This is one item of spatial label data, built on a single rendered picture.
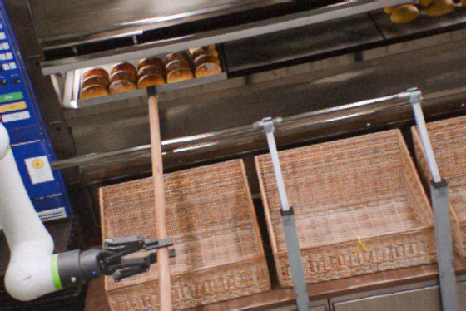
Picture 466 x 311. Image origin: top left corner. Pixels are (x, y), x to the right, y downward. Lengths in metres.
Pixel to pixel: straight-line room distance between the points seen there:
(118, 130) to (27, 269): 1.08
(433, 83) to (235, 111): 0.73
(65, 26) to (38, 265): 1.04
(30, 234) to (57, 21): 0.94
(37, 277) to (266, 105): 1.29
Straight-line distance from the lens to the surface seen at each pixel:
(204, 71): 3.31
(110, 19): 3.19
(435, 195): 2.98
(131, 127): 3.40
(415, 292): 3.26
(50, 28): 3.22
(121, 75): 3.40
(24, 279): 2.44
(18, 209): 2.48
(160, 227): 2.50
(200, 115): 3.38
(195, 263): 3.40
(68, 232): 3.36
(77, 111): 3.36
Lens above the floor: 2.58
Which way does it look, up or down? 30 degrees down
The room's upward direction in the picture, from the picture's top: 11 degrees counter-clockwise
